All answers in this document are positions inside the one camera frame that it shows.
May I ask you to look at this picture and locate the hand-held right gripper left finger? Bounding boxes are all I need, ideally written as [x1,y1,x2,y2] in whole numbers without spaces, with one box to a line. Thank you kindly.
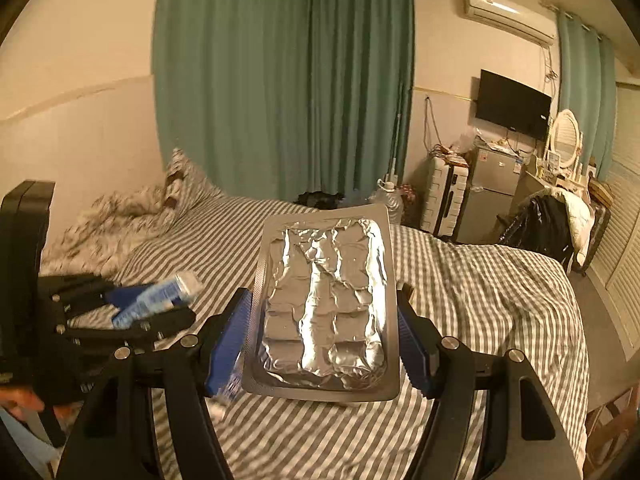
[55,287,254,480]

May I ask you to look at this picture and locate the silver small fridge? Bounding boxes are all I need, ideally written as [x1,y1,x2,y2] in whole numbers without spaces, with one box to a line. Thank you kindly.
[457,145,524,244]

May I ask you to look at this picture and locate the narrow green curtain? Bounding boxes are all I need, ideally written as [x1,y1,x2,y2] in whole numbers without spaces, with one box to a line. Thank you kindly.
[556,10,619,181]

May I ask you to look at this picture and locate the floral patterned blanket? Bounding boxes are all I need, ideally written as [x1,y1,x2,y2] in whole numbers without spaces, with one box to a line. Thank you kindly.
[42,180,191,281]

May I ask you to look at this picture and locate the clear water jug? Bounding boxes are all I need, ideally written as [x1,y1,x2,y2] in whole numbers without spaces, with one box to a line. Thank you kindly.
[369,177,404,226]

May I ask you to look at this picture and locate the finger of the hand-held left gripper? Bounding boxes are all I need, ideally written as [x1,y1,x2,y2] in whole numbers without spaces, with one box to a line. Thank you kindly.
[42,273,152,312]
[64,309,197,350]

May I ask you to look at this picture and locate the striped pillow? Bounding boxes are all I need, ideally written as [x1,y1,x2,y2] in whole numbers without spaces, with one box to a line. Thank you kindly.
[164,147,223,212]

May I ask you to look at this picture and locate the white oval vanity mirror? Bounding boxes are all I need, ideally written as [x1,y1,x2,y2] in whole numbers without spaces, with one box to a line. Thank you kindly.
[547,108,585,171]

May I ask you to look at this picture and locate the white suitcase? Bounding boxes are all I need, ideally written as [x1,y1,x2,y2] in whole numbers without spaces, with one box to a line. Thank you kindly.
[420,157,471,239]

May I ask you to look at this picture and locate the person's left hand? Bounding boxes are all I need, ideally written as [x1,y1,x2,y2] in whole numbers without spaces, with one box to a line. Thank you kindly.
[0,389,45,422]

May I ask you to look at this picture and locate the white jacket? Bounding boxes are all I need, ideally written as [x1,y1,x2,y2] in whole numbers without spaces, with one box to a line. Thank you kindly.
[554,187,594,267]

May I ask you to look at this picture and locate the wooden chair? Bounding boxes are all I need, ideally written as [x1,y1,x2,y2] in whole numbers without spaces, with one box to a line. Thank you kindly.
[582,384,640,472]

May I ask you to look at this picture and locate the wall cable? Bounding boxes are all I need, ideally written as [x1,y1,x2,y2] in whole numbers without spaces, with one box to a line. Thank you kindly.
[423,94,437,153]

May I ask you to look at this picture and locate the black wall television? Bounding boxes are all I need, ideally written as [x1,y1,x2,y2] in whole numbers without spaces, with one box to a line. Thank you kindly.
[475,69,553,142]

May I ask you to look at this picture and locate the grey striped bed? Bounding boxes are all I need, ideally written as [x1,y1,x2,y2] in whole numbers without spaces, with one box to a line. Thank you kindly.
[40,194,592,480]

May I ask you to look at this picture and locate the dark cloth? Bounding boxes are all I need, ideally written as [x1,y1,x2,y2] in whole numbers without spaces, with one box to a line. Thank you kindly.
[297,190,347,210]

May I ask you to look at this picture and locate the white air conditioner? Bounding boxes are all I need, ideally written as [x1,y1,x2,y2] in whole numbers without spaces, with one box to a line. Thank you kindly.
[462,0,557,47]

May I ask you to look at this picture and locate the white louvred wardrobe doors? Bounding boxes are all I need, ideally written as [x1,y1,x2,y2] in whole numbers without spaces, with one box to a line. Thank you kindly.
[584,80,640,362]

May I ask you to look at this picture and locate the wide green curtain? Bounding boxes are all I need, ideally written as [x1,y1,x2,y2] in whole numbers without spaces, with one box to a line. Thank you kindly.
[151,0,417,202]

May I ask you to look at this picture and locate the silver foil blister pack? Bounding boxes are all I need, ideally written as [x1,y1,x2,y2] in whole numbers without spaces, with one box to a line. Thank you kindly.
[241,204,401,404]

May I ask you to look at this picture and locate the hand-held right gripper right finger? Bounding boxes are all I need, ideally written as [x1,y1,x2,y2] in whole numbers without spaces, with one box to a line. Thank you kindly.
[396,284,584,480]

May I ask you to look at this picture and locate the blue white tube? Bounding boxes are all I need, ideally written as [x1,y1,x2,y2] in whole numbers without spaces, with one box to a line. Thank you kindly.
[112,272,204,331]

